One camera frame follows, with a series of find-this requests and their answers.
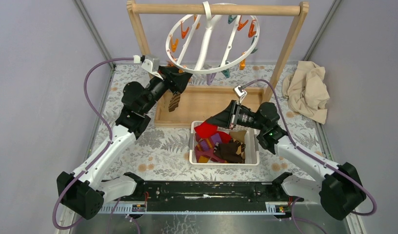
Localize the beige crumpled cloth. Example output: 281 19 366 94
282 61 330 124

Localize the purple orange striped sock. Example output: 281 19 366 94
194 133 226 163

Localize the white plastic basket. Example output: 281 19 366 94
189 121 260 168

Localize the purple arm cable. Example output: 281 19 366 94
52 58 137 231
244 79 378 216

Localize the dark brown sock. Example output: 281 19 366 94
214 142 241 163

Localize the brown beige striped sock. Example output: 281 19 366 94
168 94 181 112

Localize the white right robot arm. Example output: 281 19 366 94
206 100 366 220

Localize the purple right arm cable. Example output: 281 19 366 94
244 79 378 216

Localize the tan brown sock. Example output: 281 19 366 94
229 130 247 143

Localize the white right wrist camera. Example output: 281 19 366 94
233 85 247 105

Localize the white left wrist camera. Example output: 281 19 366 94
133 55 163 79

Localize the grey cable duct rail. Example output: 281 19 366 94
98 203 286 215

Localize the teal clothes peg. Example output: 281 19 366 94
221 68 230 78

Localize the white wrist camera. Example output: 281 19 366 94
233 85 247 105
133 55 163 79

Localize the floral patterned table mat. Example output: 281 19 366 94
103 63 332 181

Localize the orange clothes peg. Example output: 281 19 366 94
237 15 249 31
169 35 179 53

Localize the red santa bear sock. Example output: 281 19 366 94
217 131 232 144

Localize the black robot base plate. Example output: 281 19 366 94
122 181 296 207

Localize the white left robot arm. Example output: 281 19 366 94
53 66 192 219

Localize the white round clip hanger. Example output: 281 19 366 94
165 1 260 75

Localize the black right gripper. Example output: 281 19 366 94
206 100 265 131

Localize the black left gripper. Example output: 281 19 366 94
140 66 192 114

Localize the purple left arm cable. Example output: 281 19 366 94
52 58 137 231

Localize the small red sock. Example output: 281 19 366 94
194 122 218 139

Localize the wooden hanger stand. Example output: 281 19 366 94
126 0 309 128

